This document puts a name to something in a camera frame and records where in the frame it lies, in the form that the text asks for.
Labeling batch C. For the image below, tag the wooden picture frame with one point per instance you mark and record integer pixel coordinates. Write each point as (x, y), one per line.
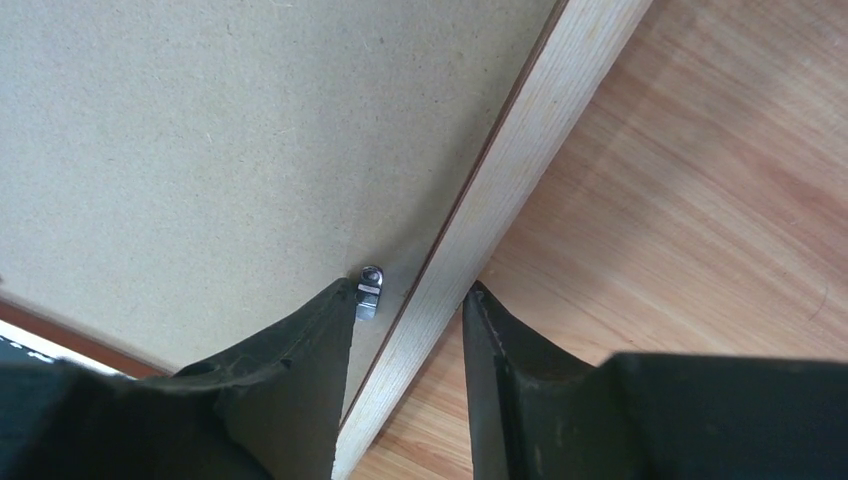
(576, 48)

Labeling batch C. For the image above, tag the metal frame retaining clip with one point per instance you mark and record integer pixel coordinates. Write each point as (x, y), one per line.
(368, 292)

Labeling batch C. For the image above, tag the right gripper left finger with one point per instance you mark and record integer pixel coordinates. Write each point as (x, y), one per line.
(268, 407)

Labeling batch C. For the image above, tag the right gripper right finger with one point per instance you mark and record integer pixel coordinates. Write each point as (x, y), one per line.
(539, 412)

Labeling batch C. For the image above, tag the brown cardboard backing sheet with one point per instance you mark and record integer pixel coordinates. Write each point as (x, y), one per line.
(177, 175)

